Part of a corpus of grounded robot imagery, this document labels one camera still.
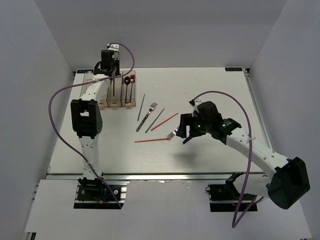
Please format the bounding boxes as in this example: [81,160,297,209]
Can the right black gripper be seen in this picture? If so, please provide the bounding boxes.
[175,113,211,139]

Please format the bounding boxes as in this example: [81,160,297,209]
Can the dark blue plastic knife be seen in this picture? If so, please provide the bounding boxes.
[182,136,193,145]

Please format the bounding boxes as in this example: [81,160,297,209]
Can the pink handled fork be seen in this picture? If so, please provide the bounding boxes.
[166,127,178,140]

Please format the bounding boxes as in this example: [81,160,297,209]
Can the black spoon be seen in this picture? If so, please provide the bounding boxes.
[124,76,131,103]

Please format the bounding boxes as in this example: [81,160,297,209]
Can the iridescent red spoon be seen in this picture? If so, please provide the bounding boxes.
[129,74,136,103]

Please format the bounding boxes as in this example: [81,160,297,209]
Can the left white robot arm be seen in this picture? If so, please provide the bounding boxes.
[70,43,120,183]

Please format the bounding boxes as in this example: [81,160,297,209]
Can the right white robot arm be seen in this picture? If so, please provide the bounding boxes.
[176,101,311,210]

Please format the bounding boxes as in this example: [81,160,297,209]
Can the orange chopstick lower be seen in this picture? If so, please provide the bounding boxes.
[134,137,171,143]

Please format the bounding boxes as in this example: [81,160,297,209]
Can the orange chopstick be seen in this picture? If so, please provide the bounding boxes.
[150,112,179,131]
[134,137,171,143]

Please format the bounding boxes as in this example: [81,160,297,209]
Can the orange chopstick upper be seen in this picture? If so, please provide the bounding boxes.
[150,112,179,131]

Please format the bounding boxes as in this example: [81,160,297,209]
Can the teal chopstick right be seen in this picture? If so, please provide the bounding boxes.
[144,108,166,134]

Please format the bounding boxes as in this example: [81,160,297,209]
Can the teal chopstick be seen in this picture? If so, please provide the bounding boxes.
[144,108,166,134]
[137,93,146,121]

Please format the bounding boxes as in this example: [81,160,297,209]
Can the clear container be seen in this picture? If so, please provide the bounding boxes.
[93,74,111,107]
[121,70,137,107]
[77,70,100,112]
[106,77,123,107]

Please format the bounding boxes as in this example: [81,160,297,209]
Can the teal chopstick left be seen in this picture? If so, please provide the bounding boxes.
[137,93,146,121]

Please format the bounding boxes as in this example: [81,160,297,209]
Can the silver fork dark handle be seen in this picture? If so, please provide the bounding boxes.
[136,102,158,132]

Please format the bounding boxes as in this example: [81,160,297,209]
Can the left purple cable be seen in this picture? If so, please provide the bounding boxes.
[48,42,136,210]

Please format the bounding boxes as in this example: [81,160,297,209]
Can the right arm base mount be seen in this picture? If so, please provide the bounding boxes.
[205,172,245,213]

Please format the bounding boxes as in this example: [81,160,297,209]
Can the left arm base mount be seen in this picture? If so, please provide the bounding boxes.
[73,177,126,210]

